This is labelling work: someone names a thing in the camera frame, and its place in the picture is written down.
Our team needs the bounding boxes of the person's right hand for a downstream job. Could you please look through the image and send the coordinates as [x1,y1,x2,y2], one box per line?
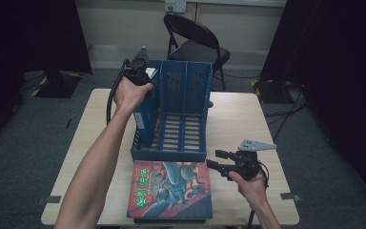
[228,171,268,208]

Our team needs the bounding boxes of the black curtain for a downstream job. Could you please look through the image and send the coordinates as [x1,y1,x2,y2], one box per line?
[0,0,92,151]
[260,0,366,201]

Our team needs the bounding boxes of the black folding chair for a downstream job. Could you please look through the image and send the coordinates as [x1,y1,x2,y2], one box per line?
[163,12,232,93]

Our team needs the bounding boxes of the right hand-held gripper cable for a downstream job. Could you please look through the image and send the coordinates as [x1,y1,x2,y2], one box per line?
[247,161,271,229]

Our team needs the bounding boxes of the white wall socket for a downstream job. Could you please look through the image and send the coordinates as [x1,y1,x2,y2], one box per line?
[165,0,187,13]

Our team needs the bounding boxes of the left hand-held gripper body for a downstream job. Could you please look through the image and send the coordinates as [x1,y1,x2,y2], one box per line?
[120,46,155,86]

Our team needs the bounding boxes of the stand base with striped tape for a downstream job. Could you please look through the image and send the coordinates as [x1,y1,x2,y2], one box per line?
[30,70,83,99]
[251,79,295,104]

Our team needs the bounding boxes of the grey tape strip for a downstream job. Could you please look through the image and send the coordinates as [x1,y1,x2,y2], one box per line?
[280,192,302,203]
[36,196,62,206]

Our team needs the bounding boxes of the black floor cables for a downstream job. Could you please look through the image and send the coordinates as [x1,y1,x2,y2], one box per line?
[263,85,309,142]

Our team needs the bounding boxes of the hand-held gripper cable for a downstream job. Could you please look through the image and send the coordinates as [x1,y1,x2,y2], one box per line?
[247,161,271,229]
[106,57,132,126]

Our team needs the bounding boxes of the blue book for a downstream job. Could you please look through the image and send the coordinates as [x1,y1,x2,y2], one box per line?
[132,67,160,149]

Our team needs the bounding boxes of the red illustrated book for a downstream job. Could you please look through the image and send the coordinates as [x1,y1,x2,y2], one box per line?
[126,159,214,219]

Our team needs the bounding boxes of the blue plastic file rack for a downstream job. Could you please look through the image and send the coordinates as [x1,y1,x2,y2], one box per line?
[130,59,214,162]

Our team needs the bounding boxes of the left hand-held gripper cable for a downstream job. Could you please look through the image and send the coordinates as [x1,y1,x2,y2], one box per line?
[106,57,132,126]

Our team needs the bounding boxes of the person's left hand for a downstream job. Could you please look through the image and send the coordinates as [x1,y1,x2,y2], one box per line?
[112,75,155,116]

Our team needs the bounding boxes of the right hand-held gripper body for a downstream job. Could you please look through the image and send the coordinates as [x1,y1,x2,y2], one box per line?
[227,138,278,182]

